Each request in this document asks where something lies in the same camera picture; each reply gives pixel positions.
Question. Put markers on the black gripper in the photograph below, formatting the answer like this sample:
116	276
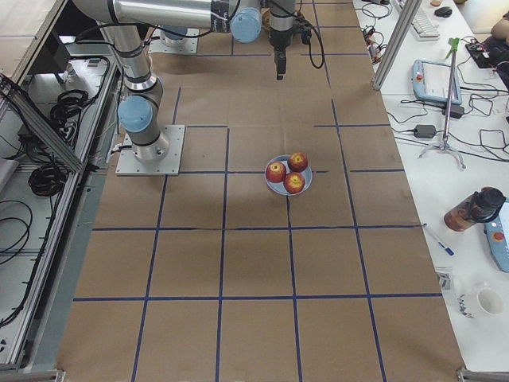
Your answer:
279	40

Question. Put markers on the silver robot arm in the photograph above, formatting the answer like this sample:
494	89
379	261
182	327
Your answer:
172	35
119	22

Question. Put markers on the red apple on plate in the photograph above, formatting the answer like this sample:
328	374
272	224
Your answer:
298	162
275	172

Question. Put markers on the light blue plate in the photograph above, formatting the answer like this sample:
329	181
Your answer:
278	187

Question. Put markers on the white keyboard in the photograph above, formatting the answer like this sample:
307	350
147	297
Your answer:
423	28

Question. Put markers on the blue teach pendant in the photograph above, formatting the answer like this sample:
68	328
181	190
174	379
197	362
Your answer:
430	81
496	232

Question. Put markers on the black power adapter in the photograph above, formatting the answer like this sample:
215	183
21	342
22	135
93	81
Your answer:
424	131

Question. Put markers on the black computer mouse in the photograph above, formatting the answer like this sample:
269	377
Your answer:
443	12

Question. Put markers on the silver tripod stand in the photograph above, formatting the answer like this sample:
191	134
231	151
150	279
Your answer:
444	147

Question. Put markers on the brown water bottle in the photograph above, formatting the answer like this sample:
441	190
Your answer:
481	207

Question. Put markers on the blue white pen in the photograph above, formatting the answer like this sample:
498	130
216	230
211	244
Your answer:
446	248

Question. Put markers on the white mug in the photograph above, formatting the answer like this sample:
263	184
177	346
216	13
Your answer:
481	301

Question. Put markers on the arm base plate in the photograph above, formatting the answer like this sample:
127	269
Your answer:
161	158
185	46

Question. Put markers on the aluminium frame post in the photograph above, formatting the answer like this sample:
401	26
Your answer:
397	37

